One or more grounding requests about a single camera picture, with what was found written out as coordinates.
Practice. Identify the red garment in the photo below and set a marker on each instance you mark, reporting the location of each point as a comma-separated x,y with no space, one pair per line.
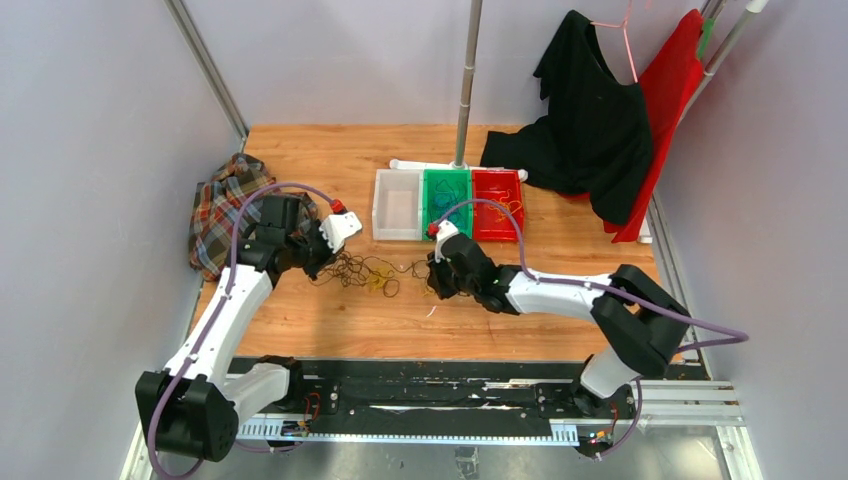
667,84

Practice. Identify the aluminium frame rail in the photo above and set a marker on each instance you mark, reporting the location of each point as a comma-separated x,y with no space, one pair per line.
686,397

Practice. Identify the plaid flannel shirt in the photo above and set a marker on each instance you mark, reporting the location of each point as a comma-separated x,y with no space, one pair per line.
238,216

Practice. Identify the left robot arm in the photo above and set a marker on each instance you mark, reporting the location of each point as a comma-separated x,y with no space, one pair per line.
212,344

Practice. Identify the pink clothes hanger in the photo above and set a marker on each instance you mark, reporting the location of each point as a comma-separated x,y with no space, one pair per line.
623,27

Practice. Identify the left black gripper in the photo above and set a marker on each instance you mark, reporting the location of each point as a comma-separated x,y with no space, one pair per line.
328,255

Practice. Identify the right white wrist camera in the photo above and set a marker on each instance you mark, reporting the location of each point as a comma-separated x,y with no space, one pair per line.
441,232

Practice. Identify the black t-shirt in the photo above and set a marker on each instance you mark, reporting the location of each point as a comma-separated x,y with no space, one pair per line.
595,137

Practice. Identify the white plastic bin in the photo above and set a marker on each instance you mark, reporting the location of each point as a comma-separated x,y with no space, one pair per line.
397,205

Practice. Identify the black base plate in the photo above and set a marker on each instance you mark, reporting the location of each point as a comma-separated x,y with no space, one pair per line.
446,399

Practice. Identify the white garment rack pole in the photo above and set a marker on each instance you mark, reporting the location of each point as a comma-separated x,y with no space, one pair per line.
713,9

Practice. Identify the green plastic bin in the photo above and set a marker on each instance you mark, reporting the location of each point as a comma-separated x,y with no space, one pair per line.
441,191

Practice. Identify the metal stand pole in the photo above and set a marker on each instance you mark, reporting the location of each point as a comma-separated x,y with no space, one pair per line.
469,69

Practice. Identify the white stand base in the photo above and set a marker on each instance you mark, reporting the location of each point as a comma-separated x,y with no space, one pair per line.
399,164

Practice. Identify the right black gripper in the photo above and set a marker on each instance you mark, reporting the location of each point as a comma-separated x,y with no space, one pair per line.
435,279

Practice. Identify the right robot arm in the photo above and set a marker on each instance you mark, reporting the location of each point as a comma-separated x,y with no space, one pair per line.
642,324

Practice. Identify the green clothes hanger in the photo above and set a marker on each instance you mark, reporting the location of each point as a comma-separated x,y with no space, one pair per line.
704,39

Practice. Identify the red plastic bin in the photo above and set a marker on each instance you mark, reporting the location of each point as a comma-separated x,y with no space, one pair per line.
492,221

